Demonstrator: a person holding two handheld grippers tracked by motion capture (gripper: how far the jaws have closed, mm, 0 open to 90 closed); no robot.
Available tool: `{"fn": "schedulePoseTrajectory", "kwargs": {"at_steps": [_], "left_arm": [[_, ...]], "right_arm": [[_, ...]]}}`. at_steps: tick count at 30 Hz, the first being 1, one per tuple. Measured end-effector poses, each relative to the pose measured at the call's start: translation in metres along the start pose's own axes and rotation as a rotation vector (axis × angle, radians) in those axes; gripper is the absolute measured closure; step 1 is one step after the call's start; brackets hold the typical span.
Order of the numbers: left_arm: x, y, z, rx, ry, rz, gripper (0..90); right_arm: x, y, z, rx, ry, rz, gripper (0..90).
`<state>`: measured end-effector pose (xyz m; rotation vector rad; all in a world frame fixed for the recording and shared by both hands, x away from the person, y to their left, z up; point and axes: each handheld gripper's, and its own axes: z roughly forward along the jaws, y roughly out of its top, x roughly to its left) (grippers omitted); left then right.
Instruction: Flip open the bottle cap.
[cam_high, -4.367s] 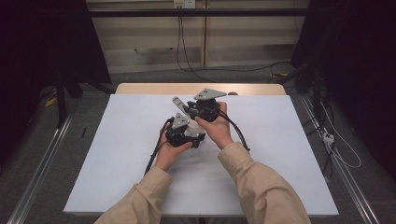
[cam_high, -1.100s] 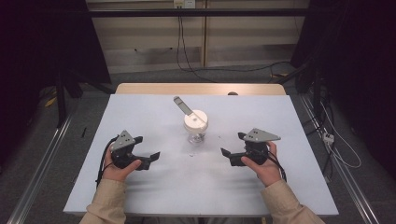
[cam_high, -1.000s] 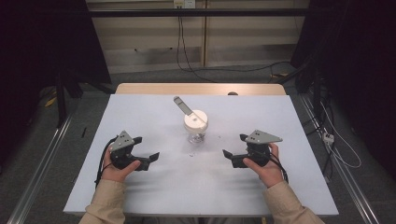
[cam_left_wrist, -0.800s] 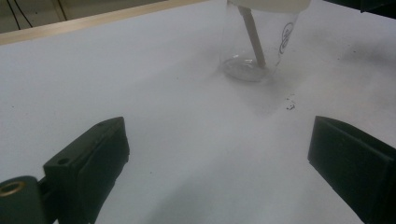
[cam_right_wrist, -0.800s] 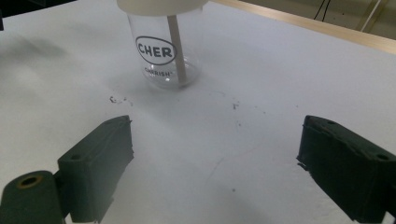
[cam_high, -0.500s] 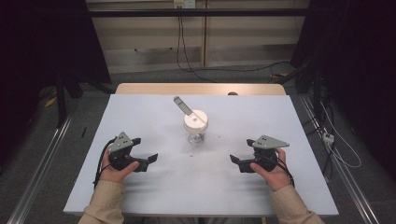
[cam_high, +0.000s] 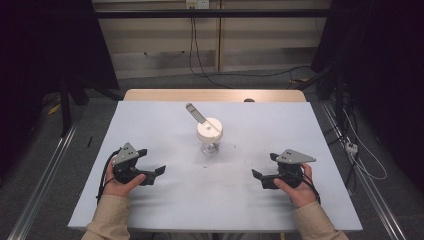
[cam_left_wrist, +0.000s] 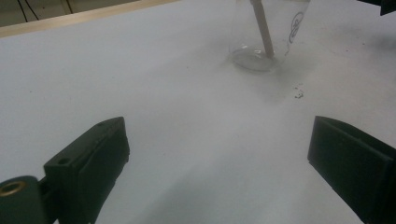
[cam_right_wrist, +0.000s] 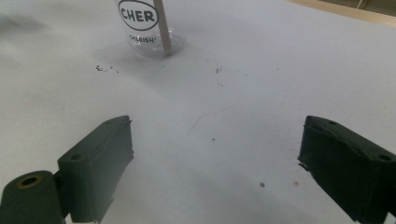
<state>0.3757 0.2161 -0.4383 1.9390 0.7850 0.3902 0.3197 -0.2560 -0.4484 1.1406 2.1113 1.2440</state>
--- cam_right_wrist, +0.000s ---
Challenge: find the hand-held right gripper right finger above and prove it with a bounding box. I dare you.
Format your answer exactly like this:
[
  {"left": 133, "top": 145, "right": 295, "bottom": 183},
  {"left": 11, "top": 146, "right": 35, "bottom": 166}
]
[{"left": 297, "top": 115, "right": 396, "bottom": 224}]

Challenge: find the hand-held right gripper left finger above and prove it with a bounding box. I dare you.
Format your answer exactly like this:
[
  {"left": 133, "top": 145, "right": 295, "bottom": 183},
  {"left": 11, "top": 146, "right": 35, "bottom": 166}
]
[{"left": 57, "top": 115, "right": 135, "bottom": 224}]

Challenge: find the clear cup with white lid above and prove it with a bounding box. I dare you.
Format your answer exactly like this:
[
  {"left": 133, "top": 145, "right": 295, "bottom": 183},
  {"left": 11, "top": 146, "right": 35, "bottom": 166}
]
[{"left": 114, "top": 0, "right": 187, "bottom": 59}]

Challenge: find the beige straw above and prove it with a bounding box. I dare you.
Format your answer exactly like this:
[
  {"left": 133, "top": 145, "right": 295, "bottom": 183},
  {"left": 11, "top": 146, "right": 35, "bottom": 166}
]
[{"left": 152, "top": 0, "right": 173, "bottom": 57}]

